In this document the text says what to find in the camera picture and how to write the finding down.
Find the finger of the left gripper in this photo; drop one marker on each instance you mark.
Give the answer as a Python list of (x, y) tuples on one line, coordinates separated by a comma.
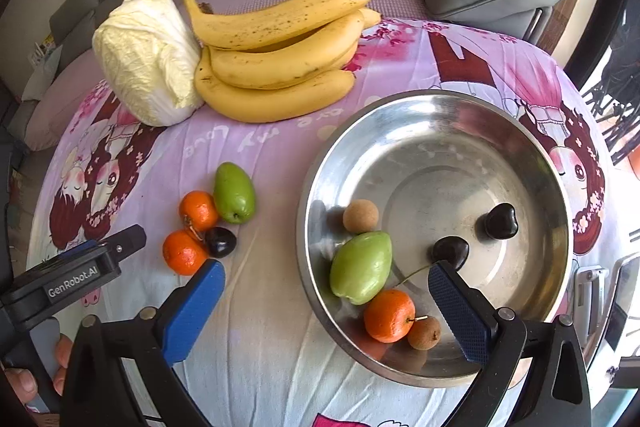
[(101, 259)]

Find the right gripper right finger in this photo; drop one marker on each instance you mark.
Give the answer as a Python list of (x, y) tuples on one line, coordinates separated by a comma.
[(555, 390)]

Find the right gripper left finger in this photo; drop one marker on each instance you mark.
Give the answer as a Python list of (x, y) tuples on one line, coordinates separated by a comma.
[(97, 390)]

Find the orange tangerine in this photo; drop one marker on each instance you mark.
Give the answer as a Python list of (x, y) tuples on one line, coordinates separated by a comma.
[(390, 315), (182, 253), (197, 211)]

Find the brown longan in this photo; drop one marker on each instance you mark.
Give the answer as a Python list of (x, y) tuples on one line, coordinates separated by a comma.
[(424, 334), (360, 216)]

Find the dark cherry with stem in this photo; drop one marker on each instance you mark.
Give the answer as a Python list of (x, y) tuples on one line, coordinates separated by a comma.
[(452, 249)]

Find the large green fruit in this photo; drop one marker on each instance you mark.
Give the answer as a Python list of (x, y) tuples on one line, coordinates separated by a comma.
[(361, 266)]

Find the cartoon printed tablecloth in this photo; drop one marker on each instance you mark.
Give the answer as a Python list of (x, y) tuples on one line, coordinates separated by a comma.
[(264, 359)]

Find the small green fruit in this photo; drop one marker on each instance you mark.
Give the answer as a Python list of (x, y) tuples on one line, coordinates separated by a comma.
[(234, 194)]

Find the lower yellow banana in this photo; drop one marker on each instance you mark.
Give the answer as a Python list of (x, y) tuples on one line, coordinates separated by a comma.
[(260, 107)]

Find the yellow banana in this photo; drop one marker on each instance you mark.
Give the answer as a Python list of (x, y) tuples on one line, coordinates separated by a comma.
[(330, 47), (260, 107)]

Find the napa cabbage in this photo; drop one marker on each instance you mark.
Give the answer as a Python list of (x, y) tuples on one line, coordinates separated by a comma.
[(149, 56)]

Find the stainless steel bowl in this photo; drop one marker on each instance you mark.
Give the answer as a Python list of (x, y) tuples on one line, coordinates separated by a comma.
[(433, 162)]

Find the middle yellow banana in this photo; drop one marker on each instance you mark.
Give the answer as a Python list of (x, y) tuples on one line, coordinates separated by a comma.
[(330, 47)]

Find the top spotted banana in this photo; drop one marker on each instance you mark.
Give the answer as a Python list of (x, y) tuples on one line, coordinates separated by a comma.
[(253, 30)]

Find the hidden back banana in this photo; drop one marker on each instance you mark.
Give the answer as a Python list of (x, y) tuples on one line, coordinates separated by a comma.
[(366, 19)]

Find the pink checked sofa cover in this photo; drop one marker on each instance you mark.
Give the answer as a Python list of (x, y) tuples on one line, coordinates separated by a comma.
[(41, 124)]

